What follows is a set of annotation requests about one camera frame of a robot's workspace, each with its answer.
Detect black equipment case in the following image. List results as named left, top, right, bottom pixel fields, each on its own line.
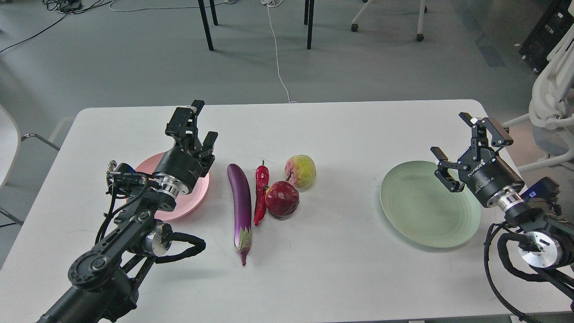
left=519, top=0, right=574, bottom=74

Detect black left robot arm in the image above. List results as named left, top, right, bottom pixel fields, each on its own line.
left=39, top=100, right=217, bottom=323

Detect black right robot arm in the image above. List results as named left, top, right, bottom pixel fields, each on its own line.
left=431, top=112, right=574, bottom=323

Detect white chair right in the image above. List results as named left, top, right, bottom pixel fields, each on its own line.
left=501, top=35, right=574, bottom=174

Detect red chili pepper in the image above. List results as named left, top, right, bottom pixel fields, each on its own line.
left=254, top=160, right=269, bottom=226

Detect black table legs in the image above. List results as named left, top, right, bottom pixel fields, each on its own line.
left=197, top=0, right=315, bottom=51

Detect chair at left edge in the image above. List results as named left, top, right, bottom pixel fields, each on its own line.
left=0, top=104, right=61, bottom=226

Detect black floor cables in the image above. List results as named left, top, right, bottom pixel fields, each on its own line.
left=0, top=0, right=113, bottom=54

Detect white rolling chair base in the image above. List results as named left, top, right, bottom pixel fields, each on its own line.
left=350, top=0, right=428, bottom=42

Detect red pomegranate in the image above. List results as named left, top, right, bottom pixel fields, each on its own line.
left=265, top=181, right=300, bottom=219

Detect yellow pink peach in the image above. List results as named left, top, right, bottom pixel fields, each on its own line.
left=284, top=155, right=317, bottom=190

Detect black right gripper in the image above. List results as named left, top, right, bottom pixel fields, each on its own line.
left=430, top=112, right=525, bottom=207

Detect white floor cable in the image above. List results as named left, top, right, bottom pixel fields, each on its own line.
left=261, top=0, right=297, bottom=104

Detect green plate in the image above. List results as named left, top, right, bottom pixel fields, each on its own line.
left=380, top=160, right=481, bottom=248

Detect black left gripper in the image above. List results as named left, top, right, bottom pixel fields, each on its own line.
left=152, top=100, right=218, bottom=194

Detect pink plate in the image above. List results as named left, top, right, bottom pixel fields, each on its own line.
left=135, top=153, right=209, bottom=222

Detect purple eggplant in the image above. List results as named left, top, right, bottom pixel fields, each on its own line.
left=227, top=163, right=252, bottom=266

